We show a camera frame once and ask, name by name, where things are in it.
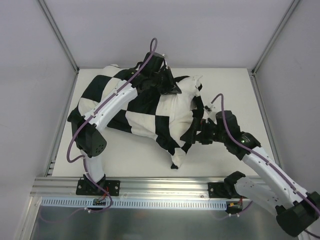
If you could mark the right aluminium frame post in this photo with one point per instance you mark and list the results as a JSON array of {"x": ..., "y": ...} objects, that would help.
[{"x": 275, "y": 35}]

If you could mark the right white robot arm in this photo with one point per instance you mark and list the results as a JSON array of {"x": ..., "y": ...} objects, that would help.
[{"x": 294, "y": 208}]

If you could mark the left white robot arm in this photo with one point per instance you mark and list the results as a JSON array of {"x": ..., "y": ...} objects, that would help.
[{"x": 128, "y": 100}]

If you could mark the white slotted cable duct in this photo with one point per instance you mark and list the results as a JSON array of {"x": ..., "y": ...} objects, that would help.
[{"x": 131, "y": 203}]

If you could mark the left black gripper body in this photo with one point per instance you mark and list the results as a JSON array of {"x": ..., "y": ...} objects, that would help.
[{"x": 166, "y": 81}]

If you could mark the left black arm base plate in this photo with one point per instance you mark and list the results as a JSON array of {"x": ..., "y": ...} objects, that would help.
[{"x": 86, "y": 188}]

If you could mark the black white checkered pillowcase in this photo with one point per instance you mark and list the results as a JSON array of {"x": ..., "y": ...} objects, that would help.
[{"x": 137, "y": 116}]

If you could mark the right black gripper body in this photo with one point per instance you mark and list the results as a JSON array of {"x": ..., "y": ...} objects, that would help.
[{"x": 198, "y": 131}]

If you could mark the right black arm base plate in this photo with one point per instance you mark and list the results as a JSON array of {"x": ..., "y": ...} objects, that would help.
[{"x": 223, "y": 190}]

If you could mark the left aluminium frame post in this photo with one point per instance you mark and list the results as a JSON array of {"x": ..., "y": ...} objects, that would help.
[{"x": 57, "y": 33}]

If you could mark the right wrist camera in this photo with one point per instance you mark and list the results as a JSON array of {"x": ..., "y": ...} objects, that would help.
[{"x": 210, "y": 111}]

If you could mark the aluminium frame post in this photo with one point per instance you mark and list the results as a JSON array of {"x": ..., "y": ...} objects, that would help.
[
  {"x": 57, "y": 33},
  {"x": 275, "y": 35}
]

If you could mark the aluminium mounting rail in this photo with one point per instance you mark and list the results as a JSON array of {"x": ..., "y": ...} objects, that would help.
[{"x": 165, "y": 188}]

